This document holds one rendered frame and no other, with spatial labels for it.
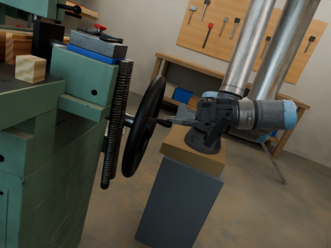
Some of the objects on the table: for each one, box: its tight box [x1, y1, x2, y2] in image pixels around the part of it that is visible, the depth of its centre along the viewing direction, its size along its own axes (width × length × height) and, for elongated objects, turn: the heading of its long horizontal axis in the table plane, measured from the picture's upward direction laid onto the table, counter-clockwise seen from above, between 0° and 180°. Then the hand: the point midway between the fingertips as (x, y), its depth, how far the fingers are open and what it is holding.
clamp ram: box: [31, 20, 67, 63], centre depth 50 cm, size 9×8×9 cm
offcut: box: [15, 55, 46, 84], centre depth 38 cm, size 4×3×4 cm
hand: (171, 120), depth 69 cm, fingers closed
